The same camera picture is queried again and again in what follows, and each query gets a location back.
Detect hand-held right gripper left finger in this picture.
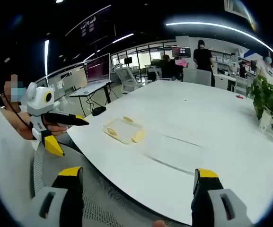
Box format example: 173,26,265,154
31,166,84,227

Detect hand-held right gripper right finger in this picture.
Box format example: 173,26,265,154
191,168,254,227

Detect clear lid with yellow clips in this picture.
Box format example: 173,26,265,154
102,115,147,145

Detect person's left hand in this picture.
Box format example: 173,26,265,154
46,123,69,137

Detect person's right hand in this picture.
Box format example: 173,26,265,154
151,219,167,227

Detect small black pouch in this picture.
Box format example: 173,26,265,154
92,106,107,117

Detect white standing desk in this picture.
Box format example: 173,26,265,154
69,80,115,116

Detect short ceiling light strip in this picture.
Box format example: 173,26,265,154
44,39,50,73
112,33,135,44

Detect person in white shirt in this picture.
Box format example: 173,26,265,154
0,72,41,213

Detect large computer monitor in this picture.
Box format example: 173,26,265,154
85,52,111,86

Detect white office chair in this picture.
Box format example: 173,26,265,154
183,68,213,86
114,67,153,95

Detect white plant pot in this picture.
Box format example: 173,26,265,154
258,110,273,133

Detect green leafy plant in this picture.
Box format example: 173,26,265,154
246,74,273,137

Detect small dark monitor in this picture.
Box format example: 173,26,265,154
171,45,192,58

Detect long curved ceiling light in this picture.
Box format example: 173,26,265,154
165,21,273,58

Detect thin black cable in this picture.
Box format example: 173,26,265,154
1,93,32,127

